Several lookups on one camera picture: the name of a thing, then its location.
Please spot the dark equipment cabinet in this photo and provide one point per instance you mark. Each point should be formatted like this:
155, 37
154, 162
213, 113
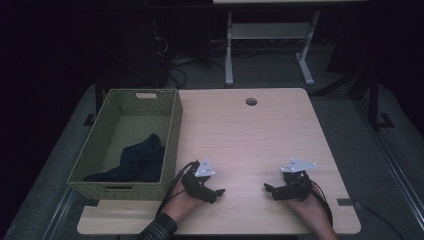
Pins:
133, 53

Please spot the green woven basket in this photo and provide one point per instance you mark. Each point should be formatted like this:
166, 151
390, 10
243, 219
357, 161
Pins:
136, 120

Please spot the person's left hand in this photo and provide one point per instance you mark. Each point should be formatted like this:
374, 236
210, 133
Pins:
181, 205

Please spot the blue knit sweater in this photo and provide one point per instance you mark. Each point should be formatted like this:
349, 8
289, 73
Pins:
141, 163

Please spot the white metal stand frame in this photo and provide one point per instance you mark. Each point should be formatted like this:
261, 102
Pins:
266, 30

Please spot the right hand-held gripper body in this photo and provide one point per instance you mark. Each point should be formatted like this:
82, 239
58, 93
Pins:
296, 186

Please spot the grey tape strip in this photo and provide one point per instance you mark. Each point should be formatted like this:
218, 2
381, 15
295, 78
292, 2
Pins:
345, 202

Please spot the person's right hand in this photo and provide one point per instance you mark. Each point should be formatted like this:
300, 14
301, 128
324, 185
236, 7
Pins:
313, 210

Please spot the black metal stand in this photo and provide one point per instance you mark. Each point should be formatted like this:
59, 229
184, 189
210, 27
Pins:
374, 100

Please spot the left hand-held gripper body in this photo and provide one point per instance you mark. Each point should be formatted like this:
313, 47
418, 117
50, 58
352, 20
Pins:
196, 185

